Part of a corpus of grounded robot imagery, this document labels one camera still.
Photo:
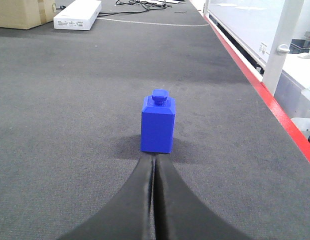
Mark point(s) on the brown cardboard box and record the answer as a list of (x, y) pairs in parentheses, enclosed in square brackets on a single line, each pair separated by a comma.
[(26, 14)]

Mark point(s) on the white long cardboard box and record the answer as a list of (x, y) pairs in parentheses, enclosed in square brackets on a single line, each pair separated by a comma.
[(79, 15)]

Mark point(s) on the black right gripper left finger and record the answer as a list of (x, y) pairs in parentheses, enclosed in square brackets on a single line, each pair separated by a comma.
[(127, 215)]

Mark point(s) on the white frame post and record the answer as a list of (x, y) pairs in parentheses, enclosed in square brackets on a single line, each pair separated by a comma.
[(280, 46)]

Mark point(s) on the blue plastic bottle part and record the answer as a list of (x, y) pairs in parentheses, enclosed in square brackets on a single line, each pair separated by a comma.
[(157, 122)]

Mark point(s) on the red conveyor side rail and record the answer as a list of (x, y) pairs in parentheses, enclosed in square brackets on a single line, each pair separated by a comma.
[(252, 76)]

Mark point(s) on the white side panel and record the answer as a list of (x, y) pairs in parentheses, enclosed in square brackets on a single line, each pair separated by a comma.
[(251, 22)]

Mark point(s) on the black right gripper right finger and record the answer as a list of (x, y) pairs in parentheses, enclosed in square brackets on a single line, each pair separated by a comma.
[(178, 212)]

